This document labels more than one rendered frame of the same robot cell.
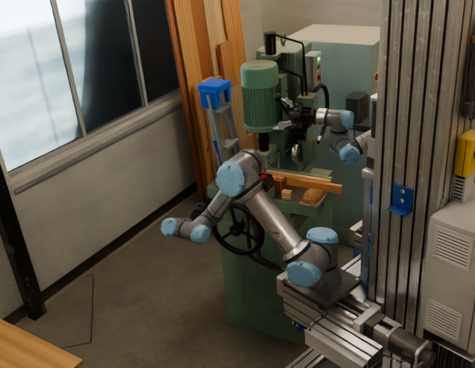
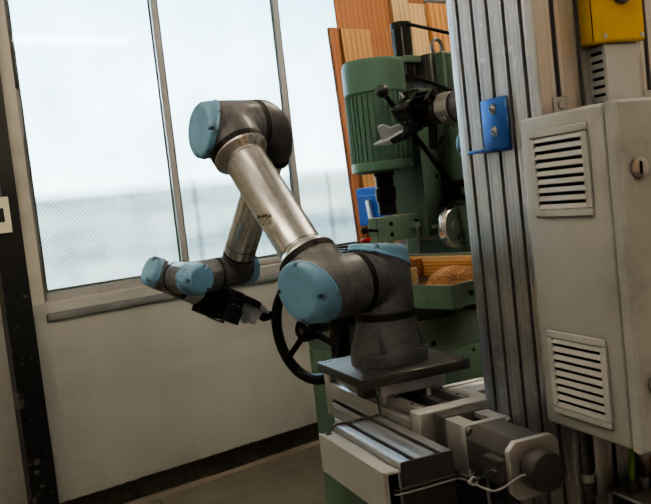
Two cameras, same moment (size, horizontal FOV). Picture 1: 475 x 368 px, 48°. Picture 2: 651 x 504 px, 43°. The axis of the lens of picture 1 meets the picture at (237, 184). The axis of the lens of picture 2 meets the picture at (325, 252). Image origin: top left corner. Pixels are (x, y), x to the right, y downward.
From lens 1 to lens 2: 1.24 m
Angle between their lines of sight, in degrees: 29
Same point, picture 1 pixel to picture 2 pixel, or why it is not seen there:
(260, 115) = (367, 138)
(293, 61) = (441, 67)
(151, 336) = not seen: outside the picture
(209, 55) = not seen: hidden behind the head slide
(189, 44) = not seen: hidden behind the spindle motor
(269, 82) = (380, 80)
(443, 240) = (545, 162)
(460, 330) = (608, 389)
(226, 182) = (196, 132)
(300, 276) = (297, 294)
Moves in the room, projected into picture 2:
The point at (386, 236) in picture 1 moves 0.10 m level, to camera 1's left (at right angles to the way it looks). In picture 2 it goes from (489, 233) to (432, 238)
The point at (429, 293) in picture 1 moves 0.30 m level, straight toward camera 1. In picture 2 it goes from (549, 318) to (438, 363)
